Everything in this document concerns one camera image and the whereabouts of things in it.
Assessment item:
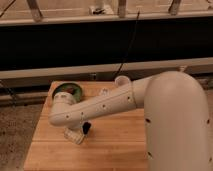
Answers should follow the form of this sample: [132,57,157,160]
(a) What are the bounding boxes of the white cup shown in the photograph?
[115,75,131,87]

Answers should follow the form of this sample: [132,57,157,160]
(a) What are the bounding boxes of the red object on plate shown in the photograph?
[66,87,75,94]

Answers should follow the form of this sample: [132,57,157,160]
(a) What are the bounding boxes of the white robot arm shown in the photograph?
[49,71,213,171]

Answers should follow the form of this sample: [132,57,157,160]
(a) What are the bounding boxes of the black cable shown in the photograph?
[112,9,141,80]

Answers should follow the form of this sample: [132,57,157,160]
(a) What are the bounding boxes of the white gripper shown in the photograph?
[64,122,91,145]

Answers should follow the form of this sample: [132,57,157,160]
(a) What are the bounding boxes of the green plate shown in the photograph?
[52,82,83,102]

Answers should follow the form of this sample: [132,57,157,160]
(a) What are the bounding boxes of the small white object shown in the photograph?
[99,88,109,95]

